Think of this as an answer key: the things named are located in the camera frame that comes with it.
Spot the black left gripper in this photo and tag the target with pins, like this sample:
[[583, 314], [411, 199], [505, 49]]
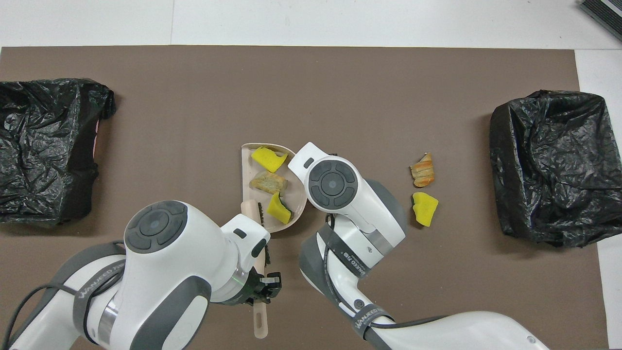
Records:
[[251, 290]]

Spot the beige brush with black bristles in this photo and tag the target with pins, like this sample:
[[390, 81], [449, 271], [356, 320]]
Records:
[[261, 321]]

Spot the green and yellow sponge piece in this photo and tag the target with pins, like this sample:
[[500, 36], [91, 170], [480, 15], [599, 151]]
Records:
[[278, 210]]

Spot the beige plastic dustpan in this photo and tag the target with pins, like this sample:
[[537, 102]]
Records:
[[296, 194]]

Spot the striped croissant bread piece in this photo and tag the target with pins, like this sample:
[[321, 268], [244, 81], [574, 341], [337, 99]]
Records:
[[423, 171], [268, 183]]

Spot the notched yellow sponge piece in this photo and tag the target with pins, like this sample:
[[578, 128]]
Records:
[[267, 158]]

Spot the yellow sponge wedge piece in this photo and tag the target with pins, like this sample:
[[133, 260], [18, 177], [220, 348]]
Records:
[[425, 209]]

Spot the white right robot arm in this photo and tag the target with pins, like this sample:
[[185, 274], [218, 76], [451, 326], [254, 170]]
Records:
[[359, 209]]

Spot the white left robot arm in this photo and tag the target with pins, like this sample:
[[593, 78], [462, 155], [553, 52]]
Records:
[[160, 272]]

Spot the black bag lined bin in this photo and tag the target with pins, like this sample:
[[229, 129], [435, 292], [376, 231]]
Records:
[[554, 165], [43, 155]]

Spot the brown table mat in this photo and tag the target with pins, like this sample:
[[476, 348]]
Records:
[[194, 97]]

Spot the black grille device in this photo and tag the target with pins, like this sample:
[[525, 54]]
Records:
[[605, 12]]

